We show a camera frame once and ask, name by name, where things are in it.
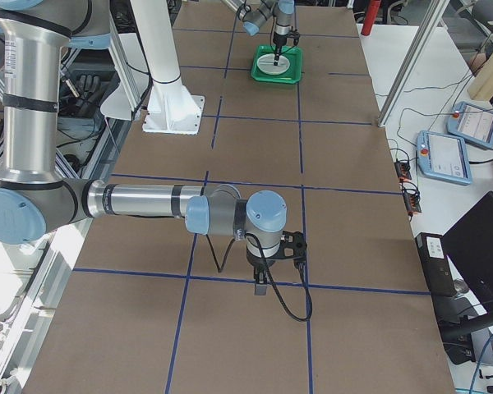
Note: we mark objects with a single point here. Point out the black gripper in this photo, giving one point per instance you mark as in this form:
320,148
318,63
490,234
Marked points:
278,42
258,263

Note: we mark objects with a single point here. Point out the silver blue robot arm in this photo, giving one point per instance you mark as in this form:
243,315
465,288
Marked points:
253,19
35,199

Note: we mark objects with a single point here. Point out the white round plate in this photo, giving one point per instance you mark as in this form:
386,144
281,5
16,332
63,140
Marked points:
272,65

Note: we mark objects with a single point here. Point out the green plastic tray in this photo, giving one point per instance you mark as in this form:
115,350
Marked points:
291,76

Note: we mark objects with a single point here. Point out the blue tape strip lengthwise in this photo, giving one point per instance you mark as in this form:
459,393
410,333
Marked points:
303,199

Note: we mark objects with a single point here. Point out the red cylinder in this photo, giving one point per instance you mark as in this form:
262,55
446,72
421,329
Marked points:
370,17

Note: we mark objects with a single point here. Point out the orange circuit board far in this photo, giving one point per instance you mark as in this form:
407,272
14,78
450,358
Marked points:
403,170

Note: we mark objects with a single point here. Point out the orange circuit board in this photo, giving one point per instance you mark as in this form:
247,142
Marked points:
403,170
411,198

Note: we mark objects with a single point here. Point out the black computer box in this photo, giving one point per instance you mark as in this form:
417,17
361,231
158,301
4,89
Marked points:
435,264

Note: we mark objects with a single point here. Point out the orange circuit board near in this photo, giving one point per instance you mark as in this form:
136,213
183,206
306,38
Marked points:
411,198

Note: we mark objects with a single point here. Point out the blue tape strip crosswise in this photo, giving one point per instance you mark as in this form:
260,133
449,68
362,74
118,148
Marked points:
247,281

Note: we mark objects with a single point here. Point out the blue teach pendant near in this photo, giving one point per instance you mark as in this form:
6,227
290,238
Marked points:
443,157

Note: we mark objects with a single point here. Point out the blue teach pendant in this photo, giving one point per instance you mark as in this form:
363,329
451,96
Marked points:
443,157
473,123

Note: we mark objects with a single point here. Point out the blue teach pendant far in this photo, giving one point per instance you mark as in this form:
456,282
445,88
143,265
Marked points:
473,123

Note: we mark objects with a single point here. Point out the wooden beam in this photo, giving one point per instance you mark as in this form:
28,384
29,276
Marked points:
481,89

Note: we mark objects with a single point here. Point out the black monitor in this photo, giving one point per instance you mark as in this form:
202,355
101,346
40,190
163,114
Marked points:
469,244

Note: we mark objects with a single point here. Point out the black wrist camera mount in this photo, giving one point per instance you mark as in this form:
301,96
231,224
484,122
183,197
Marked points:
293,246

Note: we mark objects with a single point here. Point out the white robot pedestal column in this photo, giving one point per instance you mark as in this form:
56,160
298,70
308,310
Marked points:
171,109

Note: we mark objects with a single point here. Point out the aluminium frame post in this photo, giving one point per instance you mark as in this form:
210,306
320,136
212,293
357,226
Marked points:
421,39

